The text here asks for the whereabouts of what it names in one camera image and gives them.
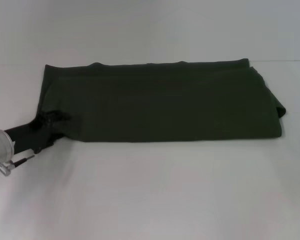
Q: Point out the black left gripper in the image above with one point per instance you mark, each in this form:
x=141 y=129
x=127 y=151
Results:
x=25 y=138

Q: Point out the dark green FREE t-shirt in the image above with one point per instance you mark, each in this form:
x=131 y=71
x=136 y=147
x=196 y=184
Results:
x=152 y=105

